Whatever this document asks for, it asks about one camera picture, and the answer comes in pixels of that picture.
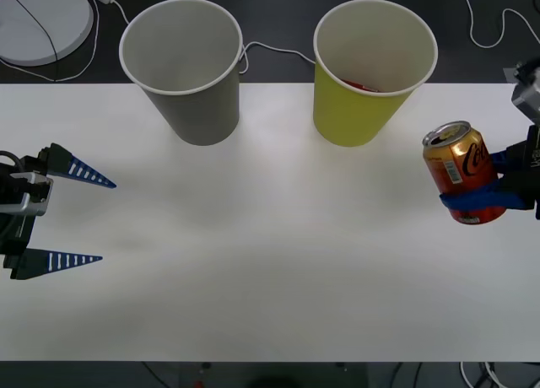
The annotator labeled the grey plastic bin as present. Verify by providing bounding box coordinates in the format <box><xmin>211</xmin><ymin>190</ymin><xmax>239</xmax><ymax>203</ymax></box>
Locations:
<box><xmin>118</xmin><ymin>0</ymin><xmax>244</xmax><ymax>147</ymax></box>

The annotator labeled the yellow-green plastic bin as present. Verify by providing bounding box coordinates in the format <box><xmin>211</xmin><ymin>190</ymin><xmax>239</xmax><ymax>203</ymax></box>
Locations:
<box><xmin>312</xmin><ymin>0</ymin><xmax>439</xmax><ymax>148</ymax></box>

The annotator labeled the white power strip cable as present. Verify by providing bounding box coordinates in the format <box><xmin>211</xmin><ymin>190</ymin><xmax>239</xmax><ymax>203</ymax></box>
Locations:
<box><xmin>110</xmin><ymin>0</ymin><xmax>318</xmax><ymax>75</ymax></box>

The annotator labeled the white round disc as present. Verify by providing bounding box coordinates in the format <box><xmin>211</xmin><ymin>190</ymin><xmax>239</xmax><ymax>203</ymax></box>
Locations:
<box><xmin>0</xmin><ymin>0</ymin><xmax>95</xmax><ymax>67</ymax></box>

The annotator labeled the looped white cable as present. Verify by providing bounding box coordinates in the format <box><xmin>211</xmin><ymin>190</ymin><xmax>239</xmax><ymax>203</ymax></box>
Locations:
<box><xmin>460</xmin><ymin>0</ymin><xmax>540</xmax><ymax>50</ymax></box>

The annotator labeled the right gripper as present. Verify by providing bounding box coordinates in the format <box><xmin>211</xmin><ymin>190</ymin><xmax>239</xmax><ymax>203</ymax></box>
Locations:
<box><xmin>438</xmin><ymin>124</ymin><xmax>540</xmax><ymax>221</ymax></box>

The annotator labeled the thin black cable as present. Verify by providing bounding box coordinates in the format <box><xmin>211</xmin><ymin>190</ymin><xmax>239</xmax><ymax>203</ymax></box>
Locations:
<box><xmin>8</xmin><ymin>0</ymin><xmax>60</xmax><ymax>84</ymax></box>

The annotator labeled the orange drink can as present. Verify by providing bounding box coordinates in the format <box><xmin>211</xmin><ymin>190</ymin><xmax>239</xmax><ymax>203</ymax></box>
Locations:
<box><xmin>422</xmin><ymin>120</ymin><xmax>507</xmax><ymax>226</ymax></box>

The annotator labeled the white cable under table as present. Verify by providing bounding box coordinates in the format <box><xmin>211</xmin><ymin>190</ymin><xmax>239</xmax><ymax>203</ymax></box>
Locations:
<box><xmin>459</xmin><ymin>361</ymin><xmax>478</xmax><ymax>388</ymax></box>

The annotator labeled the thin white cable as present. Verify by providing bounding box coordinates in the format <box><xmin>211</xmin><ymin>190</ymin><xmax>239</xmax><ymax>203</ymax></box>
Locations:
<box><xmin>0</xmin><ymin>0</ymin><xmax>101</xmax><ymax>84</ymax></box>

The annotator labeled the red can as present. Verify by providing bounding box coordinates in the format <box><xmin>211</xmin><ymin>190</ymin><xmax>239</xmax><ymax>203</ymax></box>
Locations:
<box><xmin>340</xmin><ymin>78</ymin><xmax>381</xmax><ymax>94</ymax></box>

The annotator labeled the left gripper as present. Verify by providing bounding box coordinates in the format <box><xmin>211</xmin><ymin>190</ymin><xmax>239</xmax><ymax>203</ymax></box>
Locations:
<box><xmin>0</xmin><ymin>143</ymin><xmax>117</xmax><ymax>281</ymax></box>

